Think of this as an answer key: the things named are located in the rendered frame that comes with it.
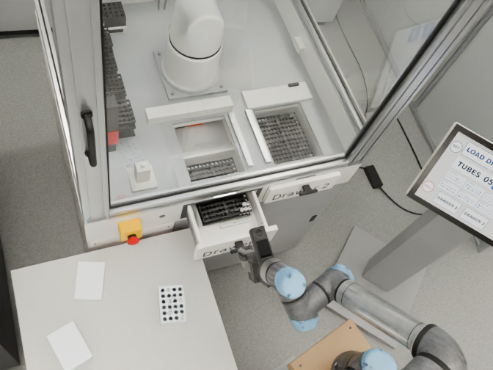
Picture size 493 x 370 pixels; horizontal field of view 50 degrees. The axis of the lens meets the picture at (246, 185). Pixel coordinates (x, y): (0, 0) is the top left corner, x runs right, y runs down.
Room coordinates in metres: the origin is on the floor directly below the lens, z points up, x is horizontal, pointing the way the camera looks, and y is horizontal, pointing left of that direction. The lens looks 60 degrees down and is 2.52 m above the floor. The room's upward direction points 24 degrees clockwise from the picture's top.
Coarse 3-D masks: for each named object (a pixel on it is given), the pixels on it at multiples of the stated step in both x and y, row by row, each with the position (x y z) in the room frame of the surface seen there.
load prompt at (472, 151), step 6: (468, 144) 1.31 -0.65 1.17; (474, 144) 1.31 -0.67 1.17; (462, 150) 1.29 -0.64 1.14; (468, 150) 1.30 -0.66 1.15; (474, 150) 1.30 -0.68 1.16; (480, 150) 1.30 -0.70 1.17; (468, 156) 1.28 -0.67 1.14; (474, 156) 1.29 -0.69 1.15; (480, 156) 1.29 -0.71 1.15; (486, 156) 1.29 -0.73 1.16; (492, 156) 1.30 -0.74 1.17; (480, 162) 1.28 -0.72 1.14; (486, 162) 1.28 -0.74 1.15; (492, 162) 1.29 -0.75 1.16; (486, 168) 1.27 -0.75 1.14; (492, 168) 1.27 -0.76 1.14
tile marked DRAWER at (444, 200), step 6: (438, 192) 1.18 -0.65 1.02; (438, 198) 1.17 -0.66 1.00; (444, 198) 1.17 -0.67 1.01; (450, 198) 1.18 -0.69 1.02; (438, 204) 1.15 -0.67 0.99; (444, 204) 1.16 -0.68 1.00; (450, 204) 1.16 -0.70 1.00; (456, 204) 1.17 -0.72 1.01; (462, 204) 1.17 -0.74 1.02; (450, 210) 1.15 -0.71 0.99; (456, 210) 1.15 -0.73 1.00
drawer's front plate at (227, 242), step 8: (248, 232) 0.77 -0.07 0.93; (272, 232) 0.82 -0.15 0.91; (216, 240) 0.70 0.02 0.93; (224, 240) 0.71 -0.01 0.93; (232, 240) 0.72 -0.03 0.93; (240, 240) 0.74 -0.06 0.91; (248, 240) 0.76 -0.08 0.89; (200, 248) 0.65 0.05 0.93; (208, 248) 0.67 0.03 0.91; (216, 248) 0.69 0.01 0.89; (224, 248) 0.71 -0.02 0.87; (200, 256) 0.66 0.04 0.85; (208, 256) 0.68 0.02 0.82
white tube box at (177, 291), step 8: (160, 288) 0.52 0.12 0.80; (176, 288) 0.54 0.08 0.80; (160, 296) 0.49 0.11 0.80; (168, 296) 0.51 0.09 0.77; (176, 296) 0.52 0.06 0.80; (184, 296) 0.53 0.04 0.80; (160, 304) 0.47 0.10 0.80; (168, 304) 0.48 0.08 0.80; (176, 304) 0.49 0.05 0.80; (184, 304) 0.50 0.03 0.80; (160, 312) 0.44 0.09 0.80; (168, 312) 0.46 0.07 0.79; (176, 312) 0.47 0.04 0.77; (184, 312) 0.48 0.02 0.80; (160, 320) 0.43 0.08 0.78; (168, 320) 0.43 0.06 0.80; (176, 320) 0.44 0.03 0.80; (184, 320) 0.45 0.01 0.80
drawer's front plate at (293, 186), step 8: (320, 176) 1.10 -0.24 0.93; (328, 176) 1.11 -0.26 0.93; (336, 176) 1.13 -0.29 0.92; (280, 184) 1.00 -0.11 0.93; (288, 184) 1.01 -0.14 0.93; (296, 184) 1.03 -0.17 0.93; (304, 184) 1.05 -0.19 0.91; (312, 184) 1.07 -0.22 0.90; (320, 184) 1.10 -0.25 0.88; (272, 192) 0.97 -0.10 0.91; (280, 192) 0.99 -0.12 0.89; (288, 192) 1.01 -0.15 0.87; (264, 200) 0.96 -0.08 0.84; (272, 200) 0.98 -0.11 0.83
